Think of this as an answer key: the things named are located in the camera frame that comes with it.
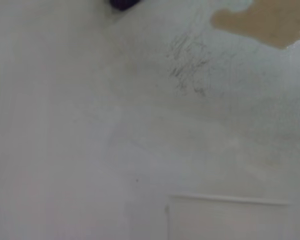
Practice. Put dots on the purple rag with black trim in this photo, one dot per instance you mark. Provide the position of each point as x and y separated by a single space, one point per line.
122 3

